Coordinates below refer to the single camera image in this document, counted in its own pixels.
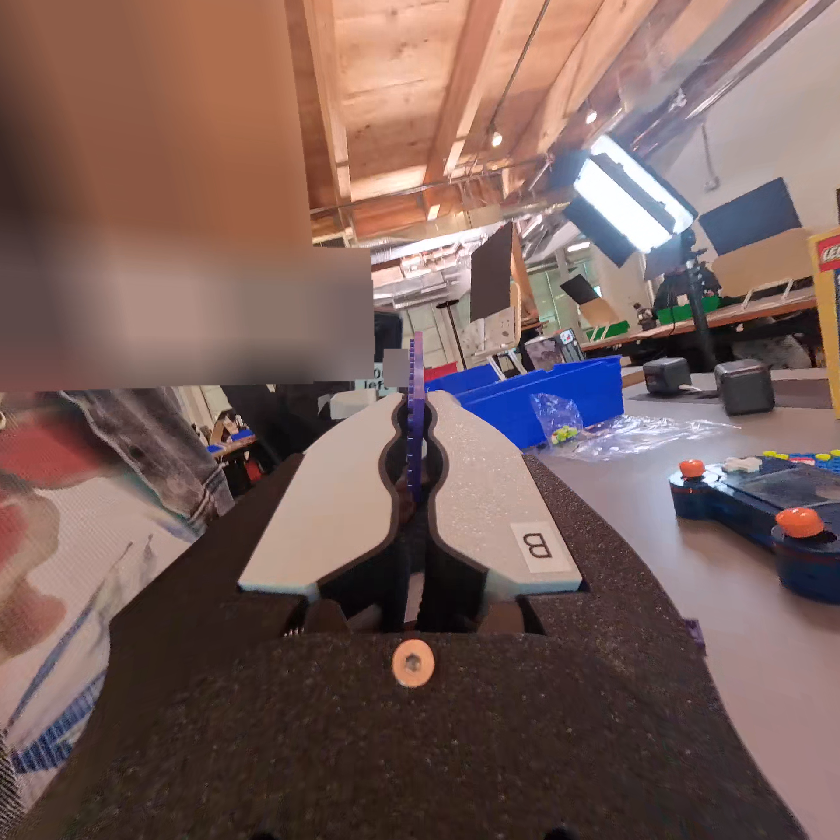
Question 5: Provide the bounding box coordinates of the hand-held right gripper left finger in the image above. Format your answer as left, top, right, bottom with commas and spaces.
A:
236, 392, 403, 599

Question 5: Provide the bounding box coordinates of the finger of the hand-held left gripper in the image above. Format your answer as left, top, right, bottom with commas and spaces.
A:
318, 387, 400, 422

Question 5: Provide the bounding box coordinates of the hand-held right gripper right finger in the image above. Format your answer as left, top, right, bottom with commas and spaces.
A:
427, 391, 585, 597

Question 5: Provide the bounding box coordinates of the large purple brick plate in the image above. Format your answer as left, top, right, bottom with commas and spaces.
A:
406, 331, 429, 505

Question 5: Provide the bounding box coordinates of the long blue plastic bin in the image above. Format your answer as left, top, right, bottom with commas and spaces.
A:
423, 363, 506, 396
455, 355, 625, 452

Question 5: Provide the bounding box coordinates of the white printed instruction board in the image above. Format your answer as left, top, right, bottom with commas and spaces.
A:
459, 310, 519, 361

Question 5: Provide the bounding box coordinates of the clear bag with green pieces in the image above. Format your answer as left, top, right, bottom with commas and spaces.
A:
529, 392, 586, 449

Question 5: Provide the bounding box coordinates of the large black flag panel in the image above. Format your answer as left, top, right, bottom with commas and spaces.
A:
469, 222, 515, 323

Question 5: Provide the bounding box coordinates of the grey printed toy box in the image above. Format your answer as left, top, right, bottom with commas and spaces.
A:
524, 329, 586, 372

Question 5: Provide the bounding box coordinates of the flat clear plastic bag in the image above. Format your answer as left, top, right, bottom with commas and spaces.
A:
571, 413, 741, 462

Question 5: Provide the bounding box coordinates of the dark grey cube charger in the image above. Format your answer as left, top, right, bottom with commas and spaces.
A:
713, 358, 777, 417
642, 357, 693, 396

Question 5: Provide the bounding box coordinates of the person's printed white shirt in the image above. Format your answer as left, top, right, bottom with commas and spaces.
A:
0, 390, 204, 815

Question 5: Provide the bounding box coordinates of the blue brick game console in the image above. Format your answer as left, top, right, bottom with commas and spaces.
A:
668, 449, 840, 606

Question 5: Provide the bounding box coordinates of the black light stand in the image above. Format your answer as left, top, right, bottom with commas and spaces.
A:
678, 230, 718, 373

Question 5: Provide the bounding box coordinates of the studio light panel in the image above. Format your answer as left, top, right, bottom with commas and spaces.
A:
562, 134, 803, 281

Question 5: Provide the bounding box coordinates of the far wooden table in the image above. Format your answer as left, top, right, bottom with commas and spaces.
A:
587, 297, 821, 345

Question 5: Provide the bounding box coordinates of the cardboard panel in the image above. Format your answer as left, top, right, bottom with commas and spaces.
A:
710, 227, 819, 301

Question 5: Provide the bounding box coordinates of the blue and yellow toy box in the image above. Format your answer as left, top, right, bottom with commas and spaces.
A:
807, 226, 840, 421

